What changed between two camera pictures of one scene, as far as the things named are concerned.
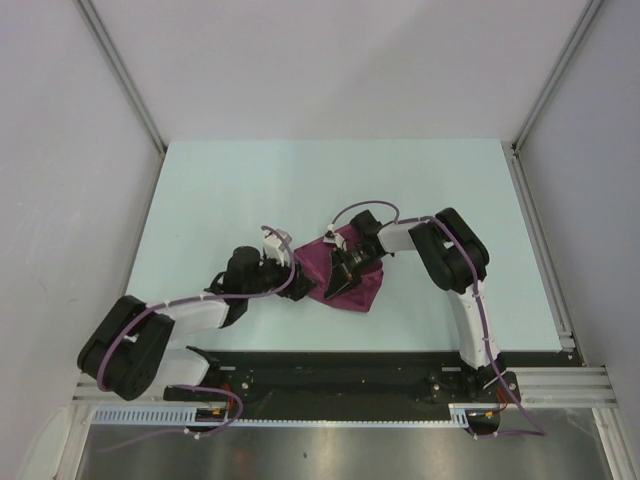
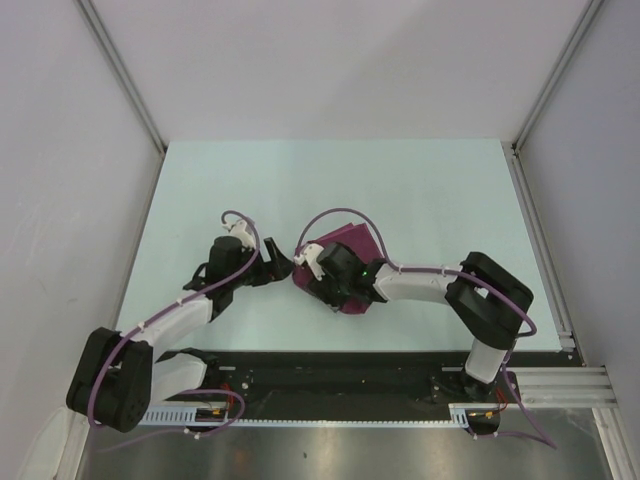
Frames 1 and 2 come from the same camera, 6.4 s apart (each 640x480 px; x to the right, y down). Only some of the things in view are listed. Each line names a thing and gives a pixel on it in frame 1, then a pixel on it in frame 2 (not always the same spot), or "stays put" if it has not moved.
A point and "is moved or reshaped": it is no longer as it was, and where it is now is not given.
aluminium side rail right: [541, 248] stays put
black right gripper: [340, 277] -> [320, 288]
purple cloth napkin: [314, 258] is moved or reshaped
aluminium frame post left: [124, 75] stays put
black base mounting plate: [356, 385] stays put
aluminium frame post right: [570, 49] stays put
